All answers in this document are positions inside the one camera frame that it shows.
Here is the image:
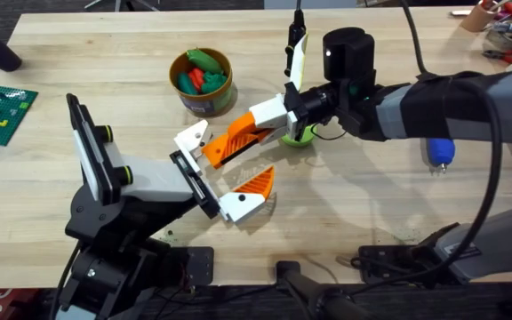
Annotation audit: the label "green disc with holes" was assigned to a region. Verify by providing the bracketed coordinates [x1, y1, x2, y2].
[280, 124, 319, 148]

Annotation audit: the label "cardboard tube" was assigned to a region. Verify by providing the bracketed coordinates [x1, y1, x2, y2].
[460, 1, 502, 34]

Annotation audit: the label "red handled pliers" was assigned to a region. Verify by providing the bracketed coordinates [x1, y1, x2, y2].
[481, 48, 512, 65]

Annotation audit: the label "thin black wire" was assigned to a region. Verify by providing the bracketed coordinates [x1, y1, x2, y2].
[310, 125, 348, 142]

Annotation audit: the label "orange ribbed wedge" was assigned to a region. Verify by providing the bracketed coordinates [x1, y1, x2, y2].
[201, 132, 264, 171]

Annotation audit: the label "grey tape roll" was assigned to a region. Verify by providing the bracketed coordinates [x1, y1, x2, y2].
[482, 20, 512, 52]

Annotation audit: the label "black camera stand pole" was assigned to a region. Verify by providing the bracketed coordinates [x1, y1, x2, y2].
[275, 260, 375, 320]

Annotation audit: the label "right wrist upright pale plate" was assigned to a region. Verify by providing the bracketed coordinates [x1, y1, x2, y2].
[289, 32, 310, 92]

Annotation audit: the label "black cable from above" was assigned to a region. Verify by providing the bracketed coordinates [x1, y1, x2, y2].
[398, 0, 431, 76]

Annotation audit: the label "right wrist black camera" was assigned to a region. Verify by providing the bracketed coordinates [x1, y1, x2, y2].
[284, 7, 307, 78]

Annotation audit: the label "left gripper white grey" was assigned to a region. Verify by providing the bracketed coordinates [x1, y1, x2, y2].
[64, 118, 276, 250]

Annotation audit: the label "left wrist upright black plate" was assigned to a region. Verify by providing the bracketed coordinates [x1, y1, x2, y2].
[66, 92, 134, 206]

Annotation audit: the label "brown tub with toys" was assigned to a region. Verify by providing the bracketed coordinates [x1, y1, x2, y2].
[168, 47, 235, 119]

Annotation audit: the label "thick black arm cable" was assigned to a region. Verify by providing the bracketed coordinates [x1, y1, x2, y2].
[348, 76, 505, 298]

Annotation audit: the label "blue electric screwdriver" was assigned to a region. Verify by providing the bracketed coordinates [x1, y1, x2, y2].
[425, 137, 457, 175]

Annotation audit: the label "green board with blocks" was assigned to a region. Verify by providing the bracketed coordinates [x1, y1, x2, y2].
[0, 83, 40, 153]

